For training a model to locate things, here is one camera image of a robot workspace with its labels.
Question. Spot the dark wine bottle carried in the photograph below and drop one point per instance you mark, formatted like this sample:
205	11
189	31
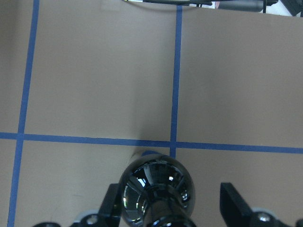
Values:
157	191

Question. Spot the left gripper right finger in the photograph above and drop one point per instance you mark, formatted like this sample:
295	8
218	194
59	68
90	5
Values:
233	208

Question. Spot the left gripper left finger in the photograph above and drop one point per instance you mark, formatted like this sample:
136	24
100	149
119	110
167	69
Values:
109	214

